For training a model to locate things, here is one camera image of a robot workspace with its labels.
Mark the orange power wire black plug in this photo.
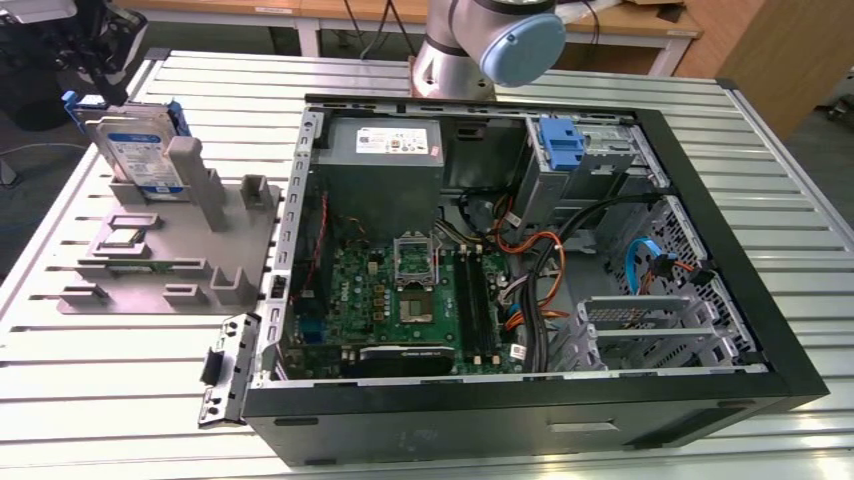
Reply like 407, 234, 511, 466
643, 254, 719, 296

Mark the blue plastic drive latch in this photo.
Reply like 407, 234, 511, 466
539, 117, 586, 171

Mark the black PC case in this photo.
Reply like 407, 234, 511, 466
239, 92, 833, 469

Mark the blue data wire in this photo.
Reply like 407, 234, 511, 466
626, 237, 669, 296

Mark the black graphics card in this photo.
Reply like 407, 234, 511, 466
339, 342, 459, 379

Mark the CPU socket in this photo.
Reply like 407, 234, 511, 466
398, 292, 446, 324

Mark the office chair wheel base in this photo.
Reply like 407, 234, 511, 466
814, 92, 854, 121

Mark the orange wire loop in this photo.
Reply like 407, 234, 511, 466
496, 197, 568, 311

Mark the green motherboard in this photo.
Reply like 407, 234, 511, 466
286, 234, 528, 376

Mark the hard disk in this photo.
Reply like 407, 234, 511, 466
60, 89, 195, 204

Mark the green RAM stick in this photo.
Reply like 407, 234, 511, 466
105, 262, 175, 275

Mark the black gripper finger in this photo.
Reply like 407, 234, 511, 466
89, 52, 128, 107

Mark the grey power supply unit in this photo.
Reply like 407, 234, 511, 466
311, 117, 447, 241

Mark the black cable bundle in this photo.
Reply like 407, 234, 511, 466
519, 192, 662, 374

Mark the grey parts rack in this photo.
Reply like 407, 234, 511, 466
56, 137, 286, 316

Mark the black RAM slot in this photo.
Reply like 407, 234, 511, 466
455, 243, 486, 366
471, 243, 503, 366

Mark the metal disk bay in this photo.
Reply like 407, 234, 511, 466
576, 294, 759, 374

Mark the white floor cable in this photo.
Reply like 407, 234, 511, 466
0, 142, 88, 157

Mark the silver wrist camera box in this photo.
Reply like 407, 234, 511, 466
0, 0, 75, 24

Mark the grey metal drive cage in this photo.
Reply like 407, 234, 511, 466
516, 117, 669, 231

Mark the metal socket cover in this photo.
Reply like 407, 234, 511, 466
392, 231, 442, 291

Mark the grey expansion slot retainer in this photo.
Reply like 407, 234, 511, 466
198, 312, 263, 430

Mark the brown wooden cabinet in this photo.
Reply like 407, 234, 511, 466
673, 0, 854, 144

